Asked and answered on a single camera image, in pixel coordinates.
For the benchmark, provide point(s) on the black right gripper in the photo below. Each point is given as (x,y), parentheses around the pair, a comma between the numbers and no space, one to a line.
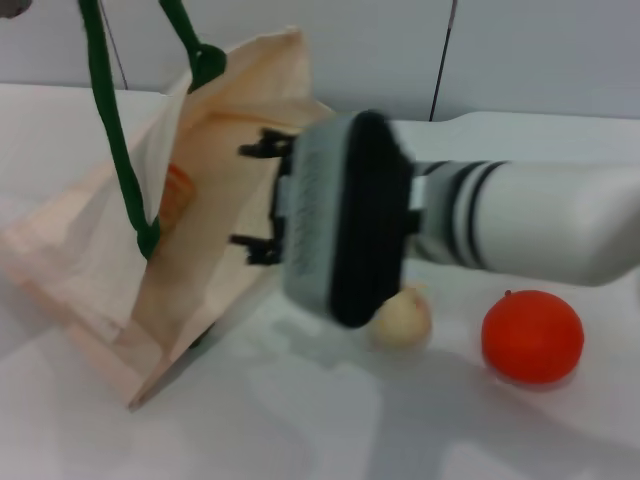
(286,200)

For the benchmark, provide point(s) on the orange striped bread loaf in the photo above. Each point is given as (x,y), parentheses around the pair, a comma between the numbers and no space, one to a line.
(176,197)

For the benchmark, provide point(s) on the round beige egg yolk pastry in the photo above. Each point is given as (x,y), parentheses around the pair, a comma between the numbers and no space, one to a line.
(405,322)

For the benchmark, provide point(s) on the round orange fruit toy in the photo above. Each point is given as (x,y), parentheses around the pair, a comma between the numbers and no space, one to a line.
(532,337)

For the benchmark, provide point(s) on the thin black wall strip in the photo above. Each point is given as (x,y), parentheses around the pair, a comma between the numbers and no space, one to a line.
(442,65)

